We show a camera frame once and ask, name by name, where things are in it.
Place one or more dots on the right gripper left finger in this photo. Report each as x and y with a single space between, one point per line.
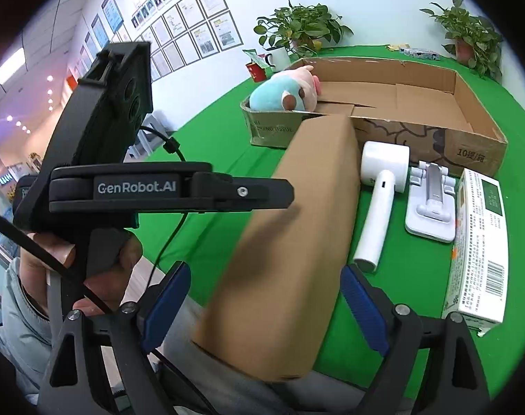
76 380

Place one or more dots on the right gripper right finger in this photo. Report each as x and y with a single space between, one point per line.
454 381

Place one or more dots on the white green medicine box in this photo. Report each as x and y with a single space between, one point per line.
479 269

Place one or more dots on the white folding phone stand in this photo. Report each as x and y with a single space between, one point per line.
431 208

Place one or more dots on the plush pig toy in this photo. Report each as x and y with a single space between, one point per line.
289 90

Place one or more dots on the white hair dryer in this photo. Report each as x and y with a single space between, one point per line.
385 168

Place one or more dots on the grey jacket sleeve forearm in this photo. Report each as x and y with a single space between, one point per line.
25 336

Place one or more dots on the grey plastic stool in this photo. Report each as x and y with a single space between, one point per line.
147 141

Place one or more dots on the red cup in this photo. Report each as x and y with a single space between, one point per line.
256 72

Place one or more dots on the white enamel mug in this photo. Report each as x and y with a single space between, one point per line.
277 58

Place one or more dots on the left potted green plant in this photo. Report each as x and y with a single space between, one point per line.
301 30

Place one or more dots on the potted green plant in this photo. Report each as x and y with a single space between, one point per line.
474 40
301 30

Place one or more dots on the large open cardboard tray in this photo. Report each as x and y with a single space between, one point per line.
429 108

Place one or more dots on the patterned packet at back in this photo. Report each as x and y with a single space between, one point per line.
419 53

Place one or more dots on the yellow packet at back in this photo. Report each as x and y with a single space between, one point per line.
397 47

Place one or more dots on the right potted green plant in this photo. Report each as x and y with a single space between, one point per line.
474 40

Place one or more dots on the framed certificates on wall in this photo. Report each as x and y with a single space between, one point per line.
180 37

